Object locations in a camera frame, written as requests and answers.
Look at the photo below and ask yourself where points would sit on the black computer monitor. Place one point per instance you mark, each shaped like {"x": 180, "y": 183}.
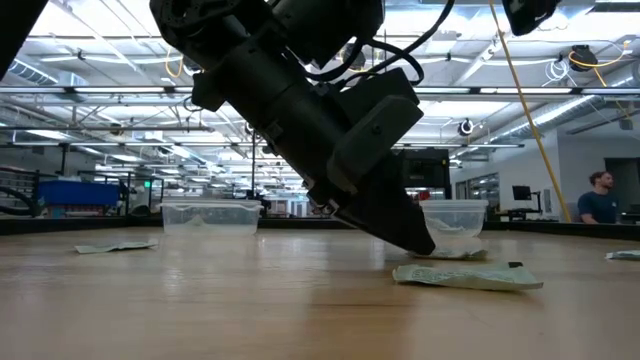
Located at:
{"x": 521, "y": 193}

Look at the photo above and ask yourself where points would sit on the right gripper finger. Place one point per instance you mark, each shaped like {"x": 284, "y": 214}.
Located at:
{"x": 530, "y": 15}

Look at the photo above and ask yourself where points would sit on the dark storage shelf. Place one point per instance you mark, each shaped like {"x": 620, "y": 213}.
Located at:
{"x": 20, "y": 180}

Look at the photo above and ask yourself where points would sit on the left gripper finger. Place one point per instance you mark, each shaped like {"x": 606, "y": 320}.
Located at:
{"x": 385, "y": 215}

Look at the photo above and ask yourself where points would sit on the person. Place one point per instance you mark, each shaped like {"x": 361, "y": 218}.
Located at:
{"x": 597, "y": 207}

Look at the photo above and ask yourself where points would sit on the green printed packet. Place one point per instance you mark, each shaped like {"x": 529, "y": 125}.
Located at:
{"x": 465, "y": 277}
{"x": 115, "y": 247}
{"x": 442, "y": 226}
{"x": 465, "y": 255}
{"x": 197, "y": 221}
{"x": 625, "y": 255}

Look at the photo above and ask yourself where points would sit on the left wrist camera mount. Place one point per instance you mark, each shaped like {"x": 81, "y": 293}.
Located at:
{"x": 375, "y": 140}

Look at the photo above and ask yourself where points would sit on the clear rectangular plastic container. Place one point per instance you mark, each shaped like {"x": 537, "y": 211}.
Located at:
{"x": 225, "y": 220}

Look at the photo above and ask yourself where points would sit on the black aluminium table frame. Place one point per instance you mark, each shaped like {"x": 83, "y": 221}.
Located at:
{"x": 75, "y": 226}

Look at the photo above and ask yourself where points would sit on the blue plastic bin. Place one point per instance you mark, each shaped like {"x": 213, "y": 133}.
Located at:
{"x": 75, "y": 194}

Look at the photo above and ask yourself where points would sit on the black box cabinet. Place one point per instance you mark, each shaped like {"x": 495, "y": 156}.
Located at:
{"x": 432, "y": 172}

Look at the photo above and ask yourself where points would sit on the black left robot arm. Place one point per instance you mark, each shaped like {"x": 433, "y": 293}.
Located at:
{"x": 235, "y": 35}

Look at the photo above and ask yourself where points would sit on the clear round plastic container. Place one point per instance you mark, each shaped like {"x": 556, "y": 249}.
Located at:
{"x": 465, "y": 212}

